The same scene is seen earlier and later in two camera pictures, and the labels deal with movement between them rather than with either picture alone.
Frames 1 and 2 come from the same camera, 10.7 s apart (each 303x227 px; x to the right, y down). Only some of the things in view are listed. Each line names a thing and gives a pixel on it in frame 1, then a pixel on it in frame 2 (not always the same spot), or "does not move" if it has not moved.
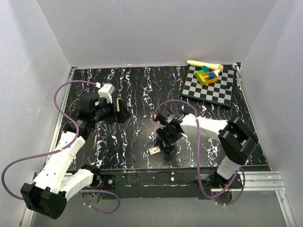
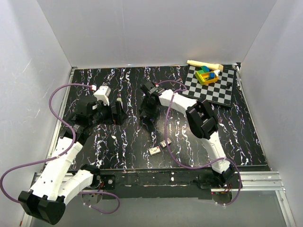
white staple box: x=155 y=150 does not move
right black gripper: x=166 y=140 -> x=152 y=112
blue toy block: x=211 y=75 does not move
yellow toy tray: x=204 y=78 does not move
